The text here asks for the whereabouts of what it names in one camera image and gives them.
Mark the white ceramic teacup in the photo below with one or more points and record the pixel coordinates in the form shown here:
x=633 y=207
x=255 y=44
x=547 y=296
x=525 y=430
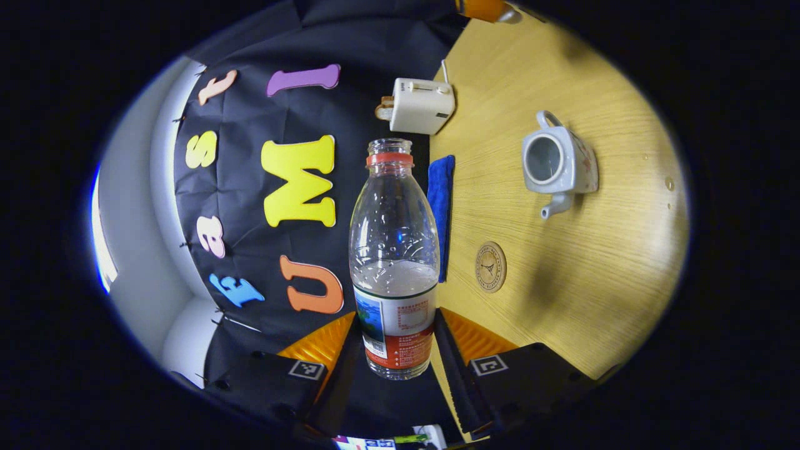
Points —
x=565 y=165

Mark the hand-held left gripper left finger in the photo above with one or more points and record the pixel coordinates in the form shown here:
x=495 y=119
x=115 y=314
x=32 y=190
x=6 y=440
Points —
x=344 y=387

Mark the clear plastic water bottle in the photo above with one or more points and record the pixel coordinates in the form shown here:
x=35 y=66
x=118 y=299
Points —
x=394 y=250

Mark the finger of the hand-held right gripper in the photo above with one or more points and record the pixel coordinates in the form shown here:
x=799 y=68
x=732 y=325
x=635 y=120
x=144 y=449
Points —
x=481 y=9

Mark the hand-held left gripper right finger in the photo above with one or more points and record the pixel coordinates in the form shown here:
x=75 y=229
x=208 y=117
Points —
x=453 y=381

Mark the green bottle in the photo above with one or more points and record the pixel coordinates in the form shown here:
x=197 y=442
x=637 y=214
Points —
x=409 y=439

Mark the round wooden coaster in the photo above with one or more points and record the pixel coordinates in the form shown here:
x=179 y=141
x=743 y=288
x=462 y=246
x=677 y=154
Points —
x=490 y=267

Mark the white side table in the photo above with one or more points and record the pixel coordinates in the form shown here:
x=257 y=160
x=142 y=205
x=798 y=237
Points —
x=436 y=437

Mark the black backdrop cloth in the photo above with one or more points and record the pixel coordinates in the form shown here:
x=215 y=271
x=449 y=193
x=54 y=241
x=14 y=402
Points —
x=250 y=125

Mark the blue towel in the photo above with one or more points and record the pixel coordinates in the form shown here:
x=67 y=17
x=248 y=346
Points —
x=441 y=212

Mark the toast slice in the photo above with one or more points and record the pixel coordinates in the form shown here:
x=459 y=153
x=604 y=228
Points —
x=384 y=110

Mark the computer monitor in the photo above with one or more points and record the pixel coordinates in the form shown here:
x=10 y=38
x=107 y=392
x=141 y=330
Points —
x=362 y=444

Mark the white toaster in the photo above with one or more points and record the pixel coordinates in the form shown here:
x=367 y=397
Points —
x=422 y=106

